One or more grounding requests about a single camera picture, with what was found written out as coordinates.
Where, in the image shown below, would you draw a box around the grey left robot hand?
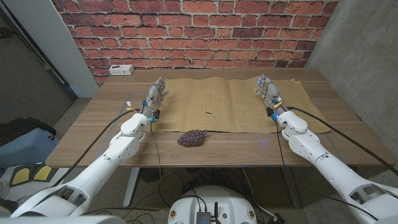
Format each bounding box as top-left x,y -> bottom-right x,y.
140,77 -> 170,117

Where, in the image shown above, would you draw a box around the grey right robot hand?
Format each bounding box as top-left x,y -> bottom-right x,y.
254,73 -> 289,117

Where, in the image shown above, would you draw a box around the tan cloth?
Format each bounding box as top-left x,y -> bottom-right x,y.
151,77 -> 331,134

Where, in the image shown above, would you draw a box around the purple toy grapes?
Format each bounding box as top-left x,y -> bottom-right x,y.
177,129 -> 208,147

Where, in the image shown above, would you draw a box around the white power strip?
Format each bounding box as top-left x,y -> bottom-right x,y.
108,64 -> 135,77

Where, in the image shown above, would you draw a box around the black round floor object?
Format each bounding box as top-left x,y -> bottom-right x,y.
139,167 -> 165,184

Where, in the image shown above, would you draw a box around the white table leg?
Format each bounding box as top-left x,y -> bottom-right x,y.
123,167 -> 141,208

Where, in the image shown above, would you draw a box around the grey table leg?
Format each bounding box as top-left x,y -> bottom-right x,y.
281,167 -> 302,208

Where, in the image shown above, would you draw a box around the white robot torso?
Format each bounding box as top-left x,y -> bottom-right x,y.
167,185 -> 257,224

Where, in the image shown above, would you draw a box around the black cloth bundle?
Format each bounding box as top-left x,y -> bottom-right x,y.
0,116 -> 57,147

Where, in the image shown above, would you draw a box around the small grey electronics box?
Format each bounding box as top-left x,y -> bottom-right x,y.
196,211 -> 211,224

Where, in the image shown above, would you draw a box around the blue storage bin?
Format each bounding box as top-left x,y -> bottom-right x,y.
0,127 -> 60,169

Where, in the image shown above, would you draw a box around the yellow and black panel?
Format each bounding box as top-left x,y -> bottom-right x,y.
9,163 -> 53,187

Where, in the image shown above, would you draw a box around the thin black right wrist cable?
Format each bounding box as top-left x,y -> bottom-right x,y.
275,119 -> 379,220

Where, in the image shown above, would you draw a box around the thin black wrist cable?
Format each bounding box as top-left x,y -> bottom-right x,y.
150,121 -> 164,208
275,119 -> 379,220

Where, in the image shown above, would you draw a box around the thin black left wrist cable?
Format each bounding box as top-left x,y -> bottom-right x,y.
150,121 -> 164,208

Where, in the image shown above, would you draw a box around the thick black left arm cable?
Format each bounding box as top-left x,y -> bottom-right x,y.
51,108 -> 141,188

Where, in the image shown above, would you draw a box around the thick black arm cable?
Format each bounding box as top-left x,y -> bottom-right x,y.
51,108 -> 141,188
287,106 -> 398,177

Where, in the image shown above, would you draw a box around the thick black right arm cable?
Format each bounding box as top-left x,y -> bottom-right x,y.
287,106 -> 398,177

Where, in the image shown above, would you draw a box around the white floor cable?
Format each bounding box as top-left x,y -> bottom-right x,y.
241,167 -> 277,220

